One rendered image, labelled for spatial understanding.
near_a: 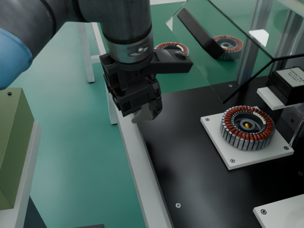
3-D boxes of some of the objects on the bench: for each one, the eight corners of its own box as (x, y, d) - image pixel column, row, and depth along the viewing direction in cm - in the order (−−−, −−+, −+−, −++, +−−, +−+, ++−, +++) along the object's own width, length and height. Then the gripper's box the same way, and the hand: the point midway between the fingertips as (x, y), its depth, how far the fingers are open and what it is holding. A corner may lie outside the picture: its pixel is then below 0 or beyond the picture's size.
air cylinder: (299, 138, 64) (308, 120, 61) (279, 116, 70) (287, 98, 66) (318, 133, 65) (328, 116, 62) (297, 112, 71) (306, 95, 67)
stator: (162, 72, 87) (162, 62, 84) (148, 54, 94) (148, 44, 92) (195, 64, 90) (196, 54, 87) (179, 48, 97) (179, 38, 95)
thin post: (287, 153, 61) (304, 119, 54) (282, 147, 62) (299, 113, 56) (293, 151, 62) (311, 117, 55) (289, 145, 63) (306, 112, 56)
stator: (239, 159, 58) (243, 147, 56) (210, 124, 66) (212, 111, 63) (282, 142, 62) (287, 130, 59) (249, 111, 69) (253, 98, 67)
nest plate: (228, 170, 58) (230, 166, 57) (200, 120, 68) (200, 116, 68) (292, 154, 61) (294, 150, 60) (255, 109, 71) (257, 105, 71)
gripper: (92, 45, 48) (115, 116, 65) (114, 79, 43) (132, 147, 60) (138, 26, 49) (148, 100, 67) (163, 57, 45) (168, 129, 62)
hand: (152, 113), depth 63 cm, fingers closed
